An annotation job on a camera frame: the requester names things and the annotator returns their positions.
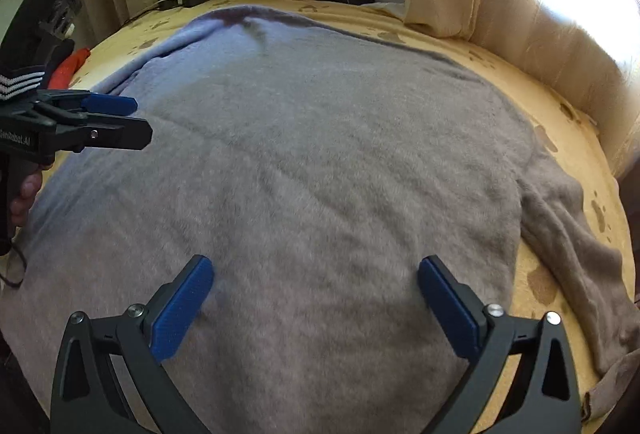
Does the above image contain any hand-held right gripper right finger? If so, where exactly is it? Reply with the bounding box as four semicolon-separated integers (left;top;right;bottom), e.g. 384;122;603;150
418;255;583;434

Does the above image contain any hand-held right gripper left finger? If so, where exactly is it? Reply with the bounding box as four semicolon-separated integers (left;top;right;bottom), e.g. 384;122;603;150
50;255;215;434

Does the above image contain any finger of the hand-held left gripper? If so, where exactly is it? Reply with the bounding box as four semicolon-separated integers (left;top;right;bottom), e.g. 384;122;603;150
37;111;153;154
32;89;139;117

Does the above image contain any grey knitted sweater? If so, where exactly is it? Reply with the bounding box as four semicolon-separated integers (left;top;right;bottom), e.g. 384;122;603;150
0;5;640;434

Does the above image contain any stack of folded clothes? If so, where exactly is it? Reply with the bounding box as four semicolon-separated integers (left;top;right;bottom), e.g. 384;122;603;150
50;48;92;89

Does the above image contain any person's left hand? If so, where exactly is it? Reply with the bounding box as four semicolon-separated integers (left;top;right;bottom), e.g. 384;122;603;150
10;168;45;227

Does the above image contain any yellow paw print blanket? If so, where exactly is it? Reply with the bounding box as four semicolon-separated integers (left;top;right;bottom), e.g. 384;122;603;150
65;0;633;434

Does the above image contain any cream ribbed cover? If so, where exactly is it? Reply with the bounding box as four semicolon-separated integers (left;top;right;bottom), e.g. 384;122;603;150
470;0;640;177

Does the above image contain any white crumpled cloth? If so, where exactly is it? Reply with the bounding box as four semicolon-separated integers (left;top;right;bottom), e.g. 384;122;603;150
360;1;407;19

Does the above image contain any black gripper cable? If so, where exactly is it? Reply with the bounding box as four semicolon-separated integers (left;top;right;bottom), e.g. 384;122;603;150
0;234;28;289

